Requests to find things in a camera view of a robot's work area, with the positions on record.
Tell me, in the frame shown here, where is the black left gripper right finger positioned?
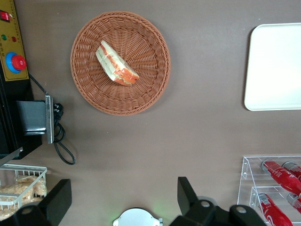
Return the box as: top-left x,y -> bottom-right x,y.
169,176 -> 268,226

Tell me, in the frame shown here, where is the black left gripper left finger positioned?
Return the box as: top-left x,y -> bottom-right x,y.
0,178 -> 72,226

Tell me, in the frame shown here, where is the plastic-wrapped triangle sandwich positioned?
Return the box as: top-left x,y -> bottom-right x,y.
95,40 -> 140,87

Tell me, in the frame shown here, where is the white rectangular plastic tray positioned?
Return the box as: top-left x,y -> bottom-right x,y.
244,22 -> 301,112

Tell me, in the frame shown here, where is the round brown wicker basket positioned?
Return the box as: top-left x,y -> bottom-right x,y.
70,11 -> 171,116

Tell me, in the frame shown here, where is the clear bagged snack packet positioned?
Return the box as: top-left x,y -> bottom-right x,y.
0,184 -> 34,209
15,175 -> 48,199

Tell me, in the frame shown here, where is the white round robot part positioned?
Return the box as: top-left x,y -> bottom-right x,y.
112,207 -> 163,226

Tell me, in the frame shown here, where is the clear acrylic display rack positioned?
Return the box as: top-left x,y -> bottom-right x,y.
237,155 -> 301,226

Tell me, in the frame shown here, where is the grey metal mounting plate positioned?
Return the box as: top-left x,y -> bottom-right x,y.
44,94 -> 55,145

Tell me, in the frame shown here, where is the red soda can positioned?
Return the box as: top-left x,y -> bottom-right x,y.
286,192 -> 301,214
257,192 -> 294,226
260,159 -> 301,196
281,161 -> 301,183

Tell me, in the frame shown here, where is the black power plug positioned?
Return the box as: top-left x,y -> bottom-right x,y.
53,103 -> 64,119

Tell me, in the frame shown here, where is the black control cabinet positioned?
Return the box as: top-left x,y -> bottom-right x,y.
0,0 -> 43,161

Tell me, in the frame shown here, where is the red emergency stop button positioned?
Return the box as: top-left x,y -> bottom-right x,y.
5,51 -> 27,73

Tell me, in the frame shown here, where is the yellow control panel plate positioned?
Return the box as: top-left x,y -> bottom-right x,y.
0,0 -> 30,82

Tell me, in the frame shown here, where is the white wire basket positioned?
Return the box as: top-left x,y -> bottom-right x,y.
0,164 -> 48,218

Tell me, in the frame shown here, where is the black power cable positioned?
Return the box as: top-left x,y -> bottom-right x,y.
28,73 -> 76,165

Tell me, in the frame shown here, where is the black box bracket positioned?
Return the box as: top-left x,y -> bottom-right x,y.
16,100 -> 47,137

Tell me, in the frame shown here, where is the red rocker switch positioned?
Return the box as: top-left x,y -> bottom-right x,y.
0,10 -> 12,22

